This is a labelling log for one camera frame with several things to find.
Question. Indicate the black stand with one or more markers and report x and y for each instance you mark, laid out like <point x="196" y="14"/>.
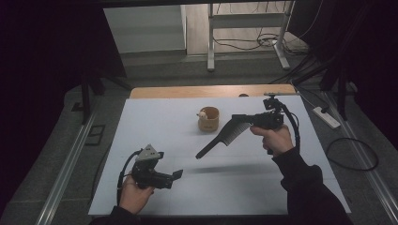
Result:
<point x="85" y="100"/>
<point x="341" y="93"/>

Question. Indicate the person's right hand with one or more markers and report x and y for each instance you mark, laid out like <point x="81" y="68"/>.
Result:
<point x="277" y="140"/>

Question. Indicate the person's left hand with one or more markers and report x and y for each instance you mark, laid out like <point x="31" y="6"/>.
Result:
<point x="134" y="195"/>

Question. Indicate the black plastic comb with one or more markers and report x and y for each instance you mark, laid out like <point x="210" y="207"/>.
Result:
<point x="233" y="134"/>

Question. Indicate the white metal desk frame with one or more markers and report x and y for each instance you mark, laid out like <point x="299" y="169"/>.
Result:
<point x="247" y="20"/>

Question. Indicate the white power strip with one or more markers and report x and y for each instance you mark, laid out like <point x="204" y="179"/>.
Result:
<point x="328" y="118"/>

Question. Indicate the wooden cup with small figure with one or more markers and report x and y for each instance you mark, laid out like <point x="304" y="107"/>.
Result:
<point x="209" y="123"/>

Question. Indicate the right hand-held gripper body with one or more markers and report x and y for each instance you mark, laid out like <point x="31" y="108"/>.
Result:
<point x="267" y="120"/>

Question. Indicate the small dark round object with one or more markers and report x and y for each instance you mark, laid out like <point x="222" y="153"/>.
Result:
<point x="243" y="95"/>

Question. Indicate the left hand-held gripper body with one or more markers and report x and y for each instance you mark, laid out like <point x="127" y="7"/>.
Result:
<point x="147" y="175"/>

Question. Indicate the white table sheet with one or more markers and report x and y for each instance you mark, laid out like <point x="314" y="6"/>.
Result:
<point x="219" y="187"/>

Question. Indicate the black curtain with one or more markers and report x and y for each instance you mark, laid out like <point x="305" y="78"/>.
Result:
<point x="47" y="62"/>
<point x="375" y="62"/>

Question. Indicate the aluminium rail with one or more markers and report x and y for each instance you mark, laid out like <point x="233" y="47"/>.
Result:
<point x="385" y="201"/>
<point x="67" y="170"/>

